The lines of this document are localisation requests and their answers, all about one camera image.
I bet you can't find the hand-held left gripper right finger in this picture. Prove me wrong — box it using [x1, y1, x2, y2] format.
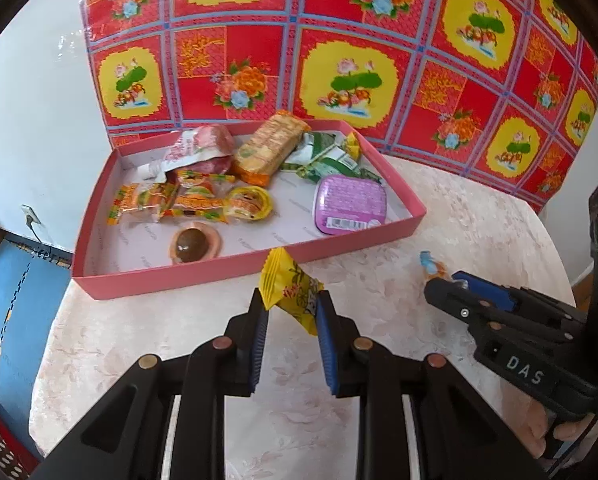
[315, 290, 550, 480]

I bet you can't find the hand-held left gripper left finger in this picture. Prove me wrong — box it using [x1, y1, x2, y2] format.
[29, 287, 270, 480]

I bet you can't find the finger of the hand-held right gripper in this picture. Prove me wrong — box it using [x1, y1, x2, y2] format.
[424, 277, 570, 343]
[451, 270, 587, 331]

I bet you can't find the clear blue-edged candy packet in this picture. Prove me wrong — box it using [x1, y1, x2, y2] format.
[419, 250, 452, 281]

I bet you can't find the brown egg packet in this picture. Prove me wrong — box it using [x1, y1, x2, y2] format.
[168, 225, 224, 266]

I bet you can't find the pink cardboard box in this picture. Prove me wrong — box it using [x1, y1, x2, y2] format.
[70, 119, 427, 301]

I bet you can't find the purple candy tin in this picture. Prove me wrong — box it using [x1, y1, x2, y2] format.
[313, 174, 392, 236]

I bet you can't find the yellow round jelly cup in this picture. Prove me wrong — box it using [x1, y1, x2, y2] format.
[226, 186, 274, 222]

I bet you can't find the small orange candy packet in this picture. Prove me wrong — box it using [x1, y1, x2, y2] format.
[161, 170, 236, 223]
[106, 182, 180, 226]

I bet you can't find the green snack packet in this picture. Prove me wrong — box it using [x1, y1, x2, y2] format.
[294, 131, 352, 166]
[281, 152, 382, 186]

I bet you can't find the orange cracker packet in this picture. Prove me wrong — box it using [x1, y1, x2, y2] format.
[230, 112, 311, 186]

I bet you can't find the red foil snack packet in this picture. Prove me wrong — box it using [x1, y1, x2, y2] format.
[146, 125, 235, 183]

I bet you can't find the person's right hand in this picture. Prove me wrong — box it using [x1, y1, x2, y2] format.
[521, 400, 597, 461]

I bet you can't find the blue foam floor mat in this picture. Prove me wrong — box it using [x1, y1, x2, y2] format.
[0, 232, 72, 411]

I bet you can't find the red floral printed cloth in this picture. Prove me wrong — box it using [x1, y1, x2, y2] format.
[79, 0, 598, 213]

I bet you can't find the black power cable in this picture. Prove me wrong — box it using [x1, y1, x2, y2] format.
[26, 222, 72, 261]

